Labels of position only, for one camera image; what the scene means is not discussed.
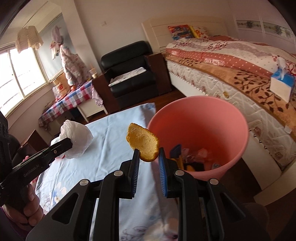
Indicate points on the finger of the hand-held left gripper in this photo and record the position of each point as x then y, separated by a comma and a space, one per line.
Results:
55, 150

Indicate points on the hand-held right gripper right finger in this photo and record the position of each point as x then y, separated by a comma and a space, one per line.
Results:
163, 173

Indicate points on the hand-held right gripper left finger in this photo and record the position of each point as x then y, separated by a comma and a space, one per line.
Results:
136, 172

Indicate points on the slice of bread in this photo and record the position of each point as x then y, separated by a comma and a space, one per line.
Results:
144, 142

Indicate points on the pink plastic bucket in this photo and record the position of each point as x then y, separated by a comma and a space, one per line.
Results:
198, 120

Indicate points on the person's left hand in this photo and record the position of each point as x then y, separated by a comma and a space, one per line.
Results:
33, 210

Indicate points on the brown side table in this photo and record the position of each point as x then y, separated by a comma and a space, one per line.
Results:
34, 139

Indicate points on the blue and yellow wrapper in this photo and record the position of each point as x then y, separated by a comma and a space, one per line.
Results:
177, 154

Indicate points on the light blue printed cloth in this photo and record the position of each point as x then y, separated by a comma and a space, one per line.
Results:
106, 148

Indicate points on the checkered tablecloth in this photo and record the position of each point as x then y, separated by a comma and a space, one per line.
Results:
64, 102

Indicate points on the small blue and white wrapper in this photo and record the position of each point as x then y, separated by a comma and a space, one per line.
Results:
216, 165

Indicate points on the white low cabinet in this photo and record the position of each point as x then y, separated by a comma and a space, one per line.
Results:
90, 109

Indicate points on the clear bag with red logo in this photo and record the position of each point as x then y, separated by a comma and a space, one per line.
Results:
61, 90

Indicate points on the brown paper bag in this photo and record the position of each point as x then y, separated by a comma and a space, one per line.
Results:
60, 78

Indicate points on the dark brown cabinet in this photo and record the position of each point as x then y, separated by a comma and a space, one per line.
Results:
104, 95

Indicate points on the window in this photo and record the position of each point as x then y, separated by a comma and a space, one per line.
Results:
20, 74

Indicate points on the floral padded jacket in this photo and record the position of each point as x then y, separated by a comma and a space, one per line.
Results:
72, 67

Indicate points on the plastic cup with yellow drink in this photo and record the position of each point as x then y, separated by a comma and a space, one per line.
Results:
93, 73

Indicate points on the grey roller blind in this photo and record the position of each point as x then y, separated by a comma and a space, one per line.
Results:
46, 55

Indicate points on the white seat cushion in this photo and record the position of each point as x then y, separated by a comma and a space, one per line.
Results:
128, 76

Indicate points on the brown nightstand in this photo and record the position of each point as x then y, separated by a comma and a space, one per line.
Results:
160, 74

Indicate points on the white quilted mattress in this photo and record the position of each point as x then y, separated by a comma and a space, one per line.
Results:
261, 129

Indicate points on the pink hanging garment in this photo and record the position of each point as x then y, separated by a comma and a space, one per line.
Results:
56, 39

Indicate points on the cream knitted sweater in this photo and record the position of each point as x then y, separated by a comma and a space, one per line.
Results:
29, 38

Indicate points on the black leather armchair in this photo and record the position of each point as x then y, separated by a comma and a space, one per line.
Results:
129, 55

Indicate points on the white bed headboard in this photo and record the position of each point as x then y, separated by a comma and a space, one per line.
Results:
157, 34

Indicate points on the colourful printed pillow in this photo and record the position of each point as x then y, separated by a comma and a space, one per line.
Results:
180, 32

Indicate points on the pink patchwork quilt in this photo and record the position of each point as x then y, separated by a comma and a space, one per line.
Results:
235, 51

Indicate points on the yellow floral pillow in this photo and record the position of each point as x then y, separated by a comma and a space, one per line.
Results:
201, 32

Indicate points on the blue and white tissue box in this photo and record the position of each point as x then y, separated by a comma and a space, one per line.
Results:
283, 85

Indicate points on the white wardrobe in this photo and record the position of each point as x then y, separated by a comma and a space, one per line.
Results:
261, 30

